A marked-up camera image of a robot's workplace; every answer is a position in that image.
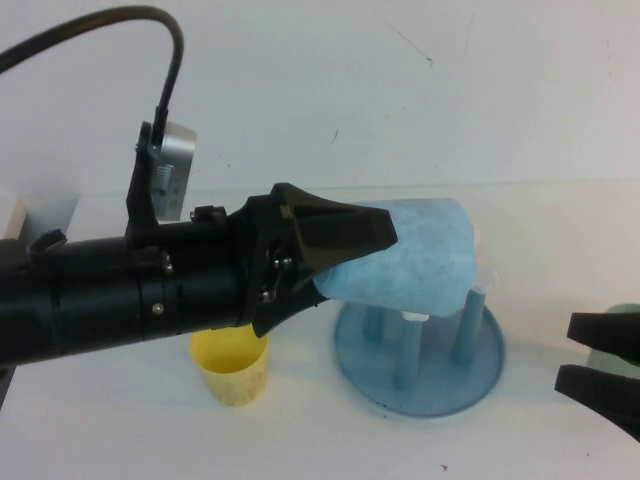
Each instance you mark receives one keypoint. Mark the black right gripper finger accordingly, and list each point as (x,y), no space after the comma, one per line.
(610,335)
(610,395)

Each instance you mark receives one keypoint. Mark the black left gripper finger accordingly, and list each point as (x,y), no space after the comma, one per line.
(306,290)
(340,235)

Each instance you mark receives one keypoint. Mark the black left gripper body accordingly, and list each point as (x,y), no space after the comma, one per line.
(210,290)

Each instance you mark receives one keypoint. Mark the light blue plastic cup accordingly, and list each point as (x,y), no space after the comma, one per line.
(420,260)

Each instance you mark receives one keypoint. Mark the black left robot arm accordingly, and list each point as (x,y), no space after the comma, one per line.
(75,300)

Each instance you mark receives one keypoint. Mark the green plastic cup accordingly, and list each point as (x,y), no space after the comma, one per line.
(600,359)

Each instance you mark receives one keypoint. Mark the yellow plastic cup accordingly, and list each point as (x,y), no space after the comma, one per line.
(235,380)

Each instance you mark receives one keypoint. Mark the pink plastic cup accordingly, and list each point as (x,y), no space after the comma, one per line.
(477,245)

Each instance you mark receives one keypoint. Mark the blue cup stand with pegs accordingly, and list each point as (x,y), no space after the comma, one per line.
(435,390)

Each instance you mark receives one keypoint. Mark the beige board beside table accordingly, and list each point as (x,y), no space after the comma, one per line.
(10,215)

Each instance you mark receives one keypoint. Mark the black left camera bracket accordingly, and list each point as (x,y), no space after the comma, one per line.
(140,200)

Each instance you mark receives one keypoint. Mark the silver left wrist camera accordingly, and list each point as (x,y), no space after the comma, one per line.
(177,165)

